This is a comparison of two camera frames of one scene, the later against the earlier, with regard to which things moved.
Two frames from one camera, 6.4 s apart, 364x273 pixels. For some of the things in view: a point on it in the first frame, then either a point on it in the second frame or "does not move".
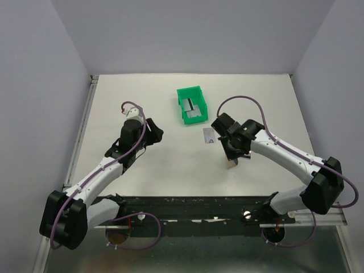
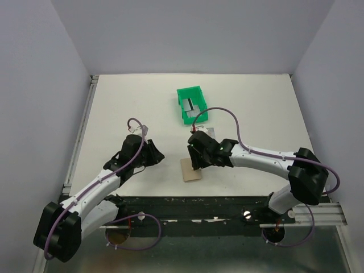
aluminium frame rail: x=334 y=217 does not move
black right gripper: x=231 y=155 → x=195 y=161
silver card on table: x=209 y=135 does not move
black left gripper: x=156 y=135 → x=156 y=155
